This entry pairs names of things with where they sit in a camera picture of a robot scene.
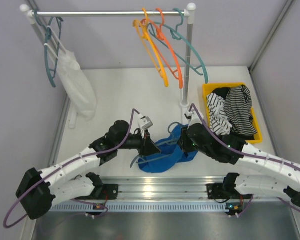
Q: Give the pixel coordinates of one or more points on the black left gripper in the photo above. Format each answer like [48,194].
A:
[145,144]

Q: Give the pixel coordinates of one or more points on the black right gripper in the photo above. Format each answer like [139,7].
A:
[184,142]

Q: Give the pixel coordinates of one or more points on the dark blue-grey hanger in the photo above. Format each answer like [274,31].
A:
[141,160]

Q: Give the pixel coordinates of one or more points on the blue tank top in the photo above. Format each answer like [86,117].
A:
[172,155]

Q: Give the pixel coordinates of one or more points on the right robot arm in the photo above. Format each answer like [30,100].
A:
[277,177]

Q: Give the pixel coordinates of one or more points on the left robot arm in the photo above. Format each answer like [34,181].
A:
[40,190]

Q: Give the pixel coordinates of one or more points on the white garment on hanger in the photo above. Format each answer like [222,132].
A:
[74,81]

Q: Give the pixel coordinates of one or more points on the orange hanger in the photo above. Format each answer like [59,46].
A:
[176,73]

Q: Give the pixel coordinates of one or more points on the teal hanger right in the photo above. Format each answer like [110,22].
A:
[188,13]

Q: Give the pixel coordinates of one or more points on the yellow hanger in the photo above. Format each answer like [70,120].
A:
[150,47]

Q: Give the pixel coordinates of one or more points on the teal hanger with garment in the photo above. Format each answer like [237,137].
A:
[51,46]

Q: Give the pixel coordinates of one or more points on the yellow plastic bin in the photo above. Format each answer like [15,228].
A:
[210,87]

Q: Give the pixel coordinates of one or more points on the black garment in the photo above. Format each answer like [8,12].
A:
[222,92]

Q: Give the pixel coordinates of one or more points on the corner metal profile left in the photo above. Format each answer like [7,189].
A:
[29,226]

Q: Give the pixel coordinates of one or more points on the corner metal profile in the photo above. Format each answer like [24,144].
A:
[275,26]
[29,226]

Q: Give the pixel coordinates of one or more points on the corner metal profile right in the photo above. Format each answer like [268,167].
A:
[275,26]

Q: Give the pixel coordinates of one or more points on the silver clothes rack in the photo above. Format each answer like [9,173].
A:
[28,12]

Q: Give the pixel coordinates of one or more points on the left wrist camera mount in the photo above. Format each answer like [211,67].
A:
[144,123]

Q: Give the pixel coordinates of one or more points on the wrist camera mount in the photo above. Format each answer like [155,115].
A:
[144,123]
[190,115]

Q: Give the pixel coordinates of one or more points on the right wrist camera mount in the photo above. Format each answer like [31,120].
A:
[190,115]

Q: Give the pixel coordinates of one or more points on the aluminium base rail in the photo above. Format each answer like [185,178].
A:
[204,194]

